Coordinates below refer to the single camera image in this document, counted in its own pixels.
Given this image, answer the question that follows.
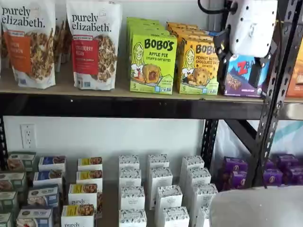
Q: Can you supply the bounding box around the blue Zbar box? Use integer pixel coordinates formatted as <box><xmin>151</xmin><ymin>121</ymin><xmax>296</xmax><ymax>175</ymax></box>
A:
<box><xmin>205</xmin><ymin>30</ymin><xmax>227</xmax><ymax>38</ymax></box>
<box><xmin>222</xmin><ymin>53</ymin><xmax>270</xmax><ymax>99</ymax></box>

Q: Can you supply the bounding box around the green Bobo's apple pie box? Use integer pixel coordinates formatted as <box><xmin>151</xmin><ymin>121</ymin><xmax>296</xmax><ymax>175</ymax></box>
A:
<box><xmin>128</xmin><ymin>24</ymin><xmax>170</xmax><ymax>80</ymax></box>
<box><xmin>129</xmin><ymin>33</ymin><xmax>178</xmax><ymax>95</ymax></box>
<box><xmin>127</xmin><ymin>20</ymin><xmax>166</xmax><ymax>29</ymax></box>
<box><xmin>126</xmin><ymin>17</ymin><xmax>152</xmax><ymax>23</ymax></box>

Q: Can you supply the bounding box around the white patterned pantry box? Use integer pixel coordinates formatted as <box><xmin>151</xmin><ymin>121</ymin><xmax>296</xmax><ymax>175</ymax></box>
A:
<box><xmin>147</xmin><ymin>154</ymin><xmax>170</xmax><ymax>170</ymax></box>
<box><xmin>181</xmin><ymin>155</ymin><xmax>205</xmax><ymax>187</ymax></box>
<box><xmin>191</xmin><ymin>183</ymin><xmax>219</xmax><ymax>213</ymax></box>
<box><xmin>196</xmin><ymin>205</ymin><xmax>216</xmax><ymax>227</ymax></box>
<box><xmin>148</xmin><ymin>166</ymin><xmax>174</xmax><ymax>210</ymax></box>
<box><xmin>118</xmin><ymin>209</ymin><xmax>147</xmax><ymax>227</ymax></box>
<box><xmin>119</xmin><ymin>168</ymin><xmax>142</xmax><ymax>189</ymax></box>
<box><xmin>186</xmin><ymin>167</ymin><xmax>212</xmax><ymax>190</ymax></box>
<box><xmin>154</xmin><ymin>185</ymin><xmax>183</xmax><ymax>215</ymax></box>
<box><xmin>161</xmin><ymin>206</ymin><xmax>190</xmax><ymax>227</ymax></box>
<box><xmin>120</xmin><ymin>186</ymin><xmax>146</xmax><ymax>211</ymax></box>
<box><xmin>118</xmin><ymin>155</ymin><xmax>140</xmax><ymax>170</ymax></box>

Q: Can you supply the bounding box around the yellow label granola box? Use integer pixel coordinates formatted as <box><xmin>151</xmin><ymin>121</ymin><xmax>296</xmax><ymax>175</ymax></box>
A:
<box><xmin>68</xmin><ymin>183</ymin><xmax>103</xmax><ymax>219</ymax></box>
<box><xmin>75</xmin><ymin>169</ymin><xmax>103</xmax><ymax>187</ymax></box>
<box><xmin>77</xmin><ymin>157</ymin><xmax>103</xmax><ymax>171</ymax></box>
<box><xmin>61</xmin><ymin>204</ymin><xmax>97</xmax><ymax>227</ymax></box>

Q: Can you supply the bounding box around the dark green food box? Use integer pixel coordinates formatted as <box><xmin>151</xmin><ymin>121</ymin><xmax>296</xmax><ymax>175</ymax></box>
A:
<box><xmin>0</xmin><ymin>191</ymin><xmax>19</xmax><ymax>213</ymax></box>
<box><xmin>7</xmin><ymin>152</ymin><xmax>36</xmax><ymax>173</ymax></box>
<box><xmin>0</xmin><ymin>172</ymin><xmax>27</xmax><ymax>192</ymax></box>
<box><xmin>0</xmin><ymin>212</ymin><xmax>13</xmax><ymax>227</ymax></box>

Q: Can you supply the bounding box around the black cable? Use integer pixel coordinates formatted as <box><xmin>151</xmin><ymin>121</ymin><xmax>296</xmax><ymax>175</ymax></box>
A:
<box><xmin>197</xmin><ymin>0</ymin><xmax>239</xmax><ymax>14</ymax></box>

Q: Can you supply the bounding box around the orange Bobo's peanut butter box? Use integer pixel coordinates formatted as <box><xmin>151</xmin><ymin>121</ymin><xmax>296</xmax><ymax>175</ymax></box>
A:
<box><xmin>174</xmin><ymin>30</ymin><xmax>213</xmax><ymax>48</ymax></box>
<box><xmin>166</xmin><ymin>22</ymin><xmax>199</xmax><ymax>28</ymax></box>
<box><xmin>169</xmin><ymin>25</ymin><xmax>206</xmax><ymax>34</ymax></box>
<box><xmin>178</xmin><ymin>36</ymin><xmax>220</xmax><ymax>96</ymax></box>

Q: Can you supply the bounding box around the orange label granola bag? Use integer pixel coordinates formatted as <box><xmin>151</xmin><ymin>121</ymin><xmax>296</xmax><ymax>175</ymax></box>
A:
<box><xmin>0</xmin><ymin>0</ymin><xmax>57</xmax><ymax>89</ymax></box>

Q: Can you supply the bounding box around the white granola bag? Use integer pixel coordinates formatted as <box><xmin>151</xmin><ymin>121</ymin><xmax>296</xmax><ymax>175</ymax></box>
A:
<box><xmin>62</xmin><ymin>18</ymin><xmax>72</xmax><ymax>64</ymax></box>
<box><xmin>53</xmin><ymin>16</ymin><xmax>63</xmax><ymax>71</ymax></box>

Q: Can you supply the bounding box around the black metal shelf rack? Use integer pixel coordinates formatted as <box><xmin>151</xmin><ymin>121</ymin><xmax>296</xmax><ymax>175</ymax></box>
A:
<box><xmin>266</xmin><ymin>0</ymin><xmax>303</xmax><ymax>190</ymax></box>
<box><xmin>0</xmin><ymin>0</ymin><xmax>299</xmax><ymax>227</ymax></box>

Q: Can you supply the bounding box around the white plastic sheet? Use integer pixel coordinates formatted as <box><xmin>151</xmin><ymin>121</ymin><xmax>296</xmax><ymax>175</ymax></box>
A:
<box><xmin>212</xmin><ymin>119</ymin><xmax>303</xmax><ymax>166</ymax></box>

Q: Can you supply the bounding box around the large orange cereal box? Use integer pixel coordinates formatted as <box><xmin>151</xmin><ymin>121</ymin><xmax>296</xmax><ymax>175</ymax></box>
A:
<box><xmin>285</xmin><ymin>23</ymin><xmax>303</xmax><ymax>98</ymax></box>

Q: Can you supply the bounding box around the red label granola bag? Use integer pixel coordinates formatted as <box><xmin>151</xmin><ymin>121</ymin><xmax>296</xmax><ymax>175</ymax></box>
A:
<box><xmin>66</xmin><ymin>0</ymin><xmax>123</xmax><ymax>91</ymax></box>

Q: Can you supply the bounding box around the purple snack box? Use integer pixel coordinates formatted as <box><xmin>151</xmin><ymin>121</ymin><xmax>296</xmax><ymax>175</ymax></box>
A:
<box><xmin>276</xmin><ymin>153</ymin><xmax>299</xmax><ymax>170</ymax></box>
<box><xmin>217</xmin><ymin>168</ymin><xmax>249</xmax><ymax>192</ymax></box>
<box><xmin>223</xmin><ymin>156</ymin><xmax>249</xmax><ymax>173</ymax></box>
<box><xmin>262</xmin><ymin>168</ymin><xmax>284</xmax><ymax>187</ymax></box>
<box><xmin>283</xmin><ymin>165</ymin><xmax>303</xmax><ymax>185</ymax></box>

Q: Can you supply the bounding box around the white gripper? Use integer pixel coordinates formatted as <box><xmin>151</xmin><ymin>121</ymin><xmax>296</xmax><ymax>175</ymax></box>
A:
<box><xmin>214</xmin><ymin>0</ymin><xmax>278</xmax><ymax>90</ymax></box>

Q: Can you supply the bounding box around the white wall outlet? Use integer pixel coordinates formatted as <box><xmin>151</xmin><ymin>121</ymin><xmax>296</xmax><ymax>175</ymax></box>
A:
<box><xmin>20</xmin><ymin>123</ymin><xmax>36</xmax><ymax>149</ymax></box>

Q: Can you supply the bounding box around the blue label food box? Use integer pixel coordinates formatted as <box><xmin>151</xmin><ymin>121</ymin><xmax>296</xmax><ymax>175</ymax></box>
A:
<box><xmin>38</xmin><ymin>155</ymin><xmax>66</xmax><ymax>175</ymax></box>
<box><xmin>33</xmin><ymin>169</ymin><xmax>63</xmax><ymax>189</ymax></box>
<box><xmin>16</xmin><ymin>208</ymin><xmax>53</xmax><ymax>227</ymax></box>
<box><xmin>27</xmin><ymin>185</ymin><xmax>60</xmax><ymax>209</ymax></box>

